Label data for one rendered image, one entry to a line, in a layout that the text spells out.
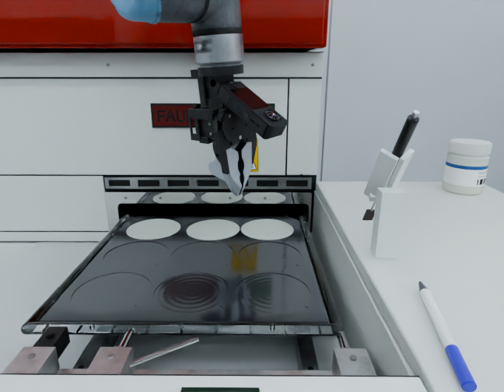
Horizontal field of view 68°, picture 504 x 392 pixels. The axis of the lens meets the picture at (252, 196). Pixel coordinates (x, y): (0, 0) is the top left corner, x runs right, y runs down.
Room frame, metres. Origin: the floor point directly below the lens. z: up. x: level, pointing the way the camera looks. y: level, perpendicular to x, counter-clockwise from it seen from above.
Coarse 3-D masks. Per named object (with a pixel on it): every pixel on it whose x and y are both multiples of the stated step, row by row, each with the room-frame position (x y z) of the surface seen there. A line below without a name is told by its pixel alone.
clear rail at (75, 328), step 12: (36, 324) 0.36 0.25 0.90; (48, 324) 0.36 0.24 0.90; (60, 324) 0.36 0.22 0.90; (72, 324) 0.36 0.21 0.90; (84, 324) 0.36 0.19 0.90; (96, 324) 0.36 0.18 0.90; (108, 324) 0.36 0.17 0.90; (120, 324) 0.36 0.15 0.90; (132, 324) 0.36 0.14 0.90; (144, 324) 0.36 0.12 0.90; (156, 324) 0.36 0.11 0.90; (168, 324) 0.36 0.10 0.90; (192, 324) 0.36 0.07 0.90; (204, 324) 0.36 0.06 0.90; (216, 324) 0.36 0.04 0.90; (228, 324) 0.36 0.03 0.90; (240, 324) 0.36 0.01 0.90; (252, 324) 0.36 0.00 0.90; (264, 324) 0.36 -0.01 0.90; (276, 324) 0.36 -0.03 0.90; (288, 324) 0.36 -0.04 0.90; (300, 324) 0.36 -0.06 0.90; (312, 324) 0.36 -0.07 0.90; (324, 324) 0.36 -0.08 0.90; (336, 324) 0.36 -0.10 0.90
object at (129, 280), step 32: (128, 224) 0.67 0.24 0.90; (192, 224) 0.67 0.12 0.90; (96, 256) 0.54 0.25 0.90; (128, 256) 0.54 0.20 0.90; (160, 256) 0.54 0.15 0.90; (192, 256) 0.54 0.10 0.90; (224, 256) 0.54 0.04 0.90; (256, 256) 0.54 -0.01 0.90; (288, 256) 0.54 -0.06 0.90; (96, 288) 0.45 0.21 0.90; (128, 288) 0.45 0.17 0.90; (160, 288) 0.45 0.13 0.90; (192, 288) 0.45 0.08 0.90; (224, 288) 0.45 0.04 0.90; (256, 288) 0.45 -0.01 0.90; (288, 288) 0.45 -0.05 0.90; (64, 320) 0.37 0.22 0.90; (96, 320) 0.37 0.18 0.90; (128, 320) 0.37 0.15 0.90; (160, 320) 0.37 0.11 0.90; (192, 320) 0.37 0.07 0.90; (224, 320) 0.37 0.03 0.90; (256, 320) 0.37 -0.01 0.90; (288, 320) 0.37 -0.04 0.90; (320, 320) 0.37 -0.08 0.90
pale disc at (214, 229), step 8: (200, 224) 0.67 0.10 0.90; (208, 224) 0.67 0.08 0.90; (216, 224) 0.67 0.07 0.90; (224, 224) 0.67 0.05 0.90; (232, 224) 0.67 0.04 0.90; (192, 232) 0.63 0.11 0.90; (200, 232) 0.63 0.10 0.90; (208, 232) 0.63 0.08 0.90; (216, 232) 0.63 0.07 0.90; (224, 232) 0.63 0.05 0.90; (232, 232) 0.63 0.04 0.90
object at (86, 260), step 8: (128, 216) 0.71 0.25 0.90; (120, 224) 0.67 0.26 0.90; (112, 232) 0.63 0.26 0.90; (104, 240) 0.59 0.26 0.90; (96, 248) 0.56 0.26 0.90; (88, 256) 0.53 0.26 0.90; (80, 264) 0.50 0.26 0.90; (88, 264) 0.51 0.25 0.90; (72, 272) 0.48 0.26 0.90; (80, 272) 0.49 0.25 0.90; (64, 280) 0.46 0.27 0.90; (72, 280) 0.47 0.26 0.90; (64, 288) 0.44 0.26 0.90; (56, 296) 0.42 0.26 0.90; (48, 304) 0.40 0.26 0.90; (40, 312) 0.39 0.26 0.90; (32, 320) 0.37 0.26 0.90
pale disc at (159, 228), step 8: (136, 224) 0.67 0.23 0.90; (144, 224) 0.67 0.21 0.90; (152, 224) 0.67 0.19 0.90; (160, 224) 0.67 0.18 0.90; (168, 224) 0.67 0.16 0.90; (176, 224) 0.67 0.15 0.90; (128, 232) 0.63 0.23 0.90; (136, 232) 0.63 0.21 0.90; (144, 232) 0.63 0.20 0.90; (152, 232) 0.63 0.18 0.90; (160, 232) 0.63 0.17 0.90; (168, 232) 0.63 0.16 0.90; (176, 232) 0.63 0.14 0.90
